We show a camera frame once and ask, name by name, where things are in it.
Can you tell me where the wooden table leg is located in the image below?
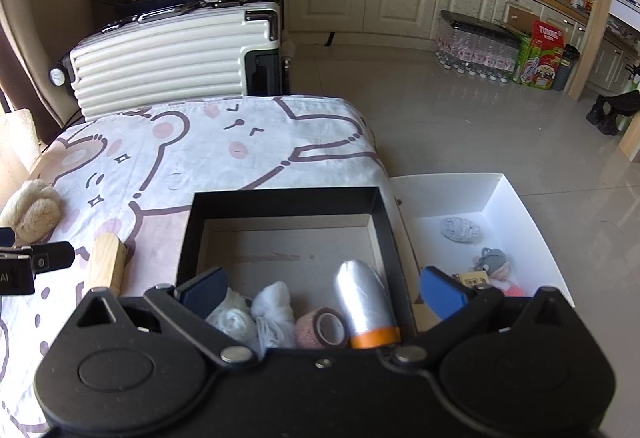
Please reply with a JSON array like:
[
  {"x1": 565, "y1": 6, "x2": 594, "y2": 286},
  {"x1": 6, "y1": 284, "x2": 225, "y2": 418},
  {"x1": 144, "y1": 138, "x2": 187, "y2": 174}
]
[{"x1": 566, "y1": 0, "x2": 612, "y2": 102}]

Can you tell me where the brown curtain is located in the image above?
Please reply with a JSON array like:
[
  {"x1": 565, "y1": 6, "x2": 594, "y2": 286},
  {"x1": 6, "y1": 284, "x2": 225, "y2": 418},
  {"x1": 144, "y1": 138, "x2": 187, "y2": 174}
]
[{"x1": 0, "y1": 29, "x2": 38, "y2": 125}]

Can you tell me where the pink plush toy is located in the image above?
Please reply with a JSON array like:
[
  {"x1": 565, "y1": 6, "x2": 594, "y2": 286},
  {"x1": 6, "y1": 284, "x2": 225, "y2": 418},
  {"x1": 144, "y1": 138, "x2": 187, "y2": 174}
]
[{"x1": 490, "y1": 271, "x2": 526, "y2": 297}]

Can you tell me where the cream fluffy plush toy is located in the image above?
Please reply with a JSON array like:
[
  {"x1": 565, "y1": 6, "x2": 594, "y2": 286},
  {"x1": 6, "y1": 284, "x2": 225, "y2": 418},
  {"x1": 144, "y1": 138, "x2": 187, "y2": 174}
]
[{"x1": 1, "y1": 179, "x2": 63, "y2": 245}]

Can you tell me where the small beige card box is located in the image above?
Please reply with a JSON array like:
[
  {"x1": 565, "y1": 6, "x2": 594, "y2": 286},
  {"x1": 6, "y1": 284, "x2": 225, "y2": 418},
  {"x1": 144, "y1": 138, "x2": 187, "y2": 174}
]
[{"x1": 452, "y1": 270, "x2": 490, "y2": 289}]

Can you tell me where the pink bandage tape roll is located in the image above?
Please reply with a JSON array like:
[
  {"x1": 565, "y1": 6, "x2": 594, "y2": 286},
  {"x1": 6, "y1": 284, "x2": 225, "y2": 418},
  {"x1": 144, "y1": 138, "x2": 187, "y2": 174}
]
[{"x1": 294, "y1": 307, "x2": 349, "y2": 350}]

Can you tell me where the pack of water bottles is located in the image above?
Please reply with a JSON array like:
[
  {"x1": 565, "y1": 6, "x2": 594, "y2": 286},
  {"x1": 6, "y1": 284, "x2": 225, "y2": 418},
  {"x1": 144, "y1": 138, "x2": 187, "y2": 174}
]
[{"x1": 436, "y1": 10, "x2": 521, "y2": 82}]

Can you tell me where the black cardboard box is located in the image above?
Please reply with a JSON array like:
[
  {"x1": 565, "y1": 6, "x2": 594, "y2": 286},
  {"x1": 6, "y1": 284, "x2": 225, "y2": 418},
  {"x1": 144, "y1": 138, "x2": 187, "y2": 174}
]
[{"x1": 177, "y1": 187, "x2": 416, "y2": 343}]

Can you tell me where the grey plush keychain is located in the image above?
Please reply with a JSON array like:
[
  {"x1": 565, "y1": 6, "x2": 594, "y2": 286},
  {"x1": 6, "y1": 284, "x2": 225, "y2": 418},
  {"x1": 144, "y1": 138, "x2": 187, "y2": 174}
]
[{"x1": 473, "y1": 247, "x2": 511, "y2": 281}]

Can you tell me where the white cardboard box lid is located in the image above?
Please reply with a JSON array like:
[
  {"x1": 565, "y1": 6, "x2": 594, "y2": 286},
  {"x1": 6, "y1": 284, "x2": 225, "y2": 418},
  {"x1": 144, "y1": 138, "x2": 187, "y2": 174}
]
[{"x1": 390, "y1": 173, "x2": 575, "y2": 331}]

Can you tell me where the cartoon bear bed sheet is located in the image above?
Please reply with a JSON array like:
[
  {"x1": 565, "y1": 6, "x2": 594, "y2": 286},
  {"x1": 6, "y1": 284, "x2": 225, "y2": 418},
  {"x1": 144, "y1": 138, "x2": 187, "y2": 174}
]
[{"x1": 1, "y1": 96, "x2": 392, "y2": 437}]

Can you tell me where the wooden oval block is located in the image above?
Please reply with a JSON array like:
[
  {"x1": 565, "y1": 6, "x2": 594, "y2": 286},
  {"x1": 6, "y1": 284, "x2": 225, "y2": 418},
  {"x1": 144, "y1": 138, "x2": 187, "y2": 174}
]
[{"x1": 90, "y1": 232, "x2": 128, "y2": 295}]

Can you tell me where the grey stone ball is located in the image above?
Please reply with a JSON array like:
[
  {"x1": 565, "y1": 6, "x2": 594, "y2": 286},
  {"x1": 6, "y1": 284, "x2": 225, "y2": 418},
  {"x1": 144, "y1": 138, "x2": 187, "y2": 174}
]
[{"x1": 439, "y1": 216, "x2": 482, "y2": 244}]

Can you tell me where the red green snack box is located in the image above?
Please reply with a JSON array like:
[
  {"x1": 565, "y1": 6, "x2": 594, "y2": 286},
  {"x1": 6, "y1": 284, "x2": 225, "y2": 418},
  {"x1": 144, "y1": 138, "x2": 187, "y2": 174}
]
[{"x1": 514, "y1": 19, "x2": 564, "y2": 90}]

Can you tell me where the cream ribbed suitcase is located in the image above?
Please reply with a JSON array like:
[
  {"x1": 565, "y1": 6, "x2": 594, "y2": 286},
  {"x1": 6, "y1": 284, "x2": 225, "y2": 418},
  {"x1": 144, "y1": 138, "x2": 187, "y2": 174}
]
[{"x1": 49, "y1": 0, "x2": 286, "y2": 120}]

